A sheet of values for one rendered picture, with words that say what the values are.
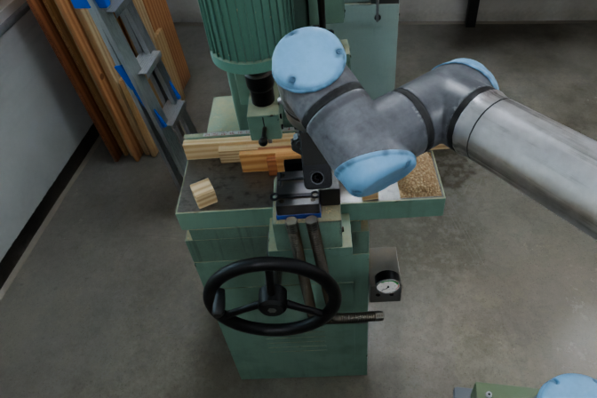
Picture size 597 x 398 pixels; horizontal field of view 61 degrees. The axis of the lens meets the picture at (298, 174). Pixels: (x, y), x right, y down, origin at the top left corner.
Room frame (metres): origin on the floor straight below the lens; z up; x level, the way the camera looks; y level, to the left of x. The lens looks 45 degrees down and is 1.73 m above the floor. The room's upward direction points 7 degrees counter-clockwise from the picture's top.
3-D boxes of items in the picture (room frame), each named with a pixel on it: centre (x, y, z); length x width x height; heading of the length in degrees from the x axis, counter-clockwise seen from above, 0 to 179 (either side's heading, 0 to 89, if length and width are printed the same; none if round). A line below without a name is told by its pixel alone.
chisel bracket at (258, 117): (0.92, 0.05, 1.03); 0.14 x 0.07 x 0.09; 175
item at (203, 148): (0.92, -0.03, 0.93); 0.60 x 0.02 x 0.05; 85
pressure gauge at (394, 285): (0.67, -0.18, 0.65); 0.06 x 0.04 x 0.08; 85
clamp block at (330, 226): (0.71, -0.01, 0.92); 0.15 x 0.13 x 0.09; 85
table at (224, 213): (0.79, -0.02, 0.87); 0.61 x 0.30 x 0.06; 85
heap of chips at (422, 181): (0.79, -0.27, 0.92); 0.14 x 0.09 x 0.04; 175
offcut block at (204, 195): (0.79, 0.22, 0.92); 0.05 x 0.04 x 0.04; 21
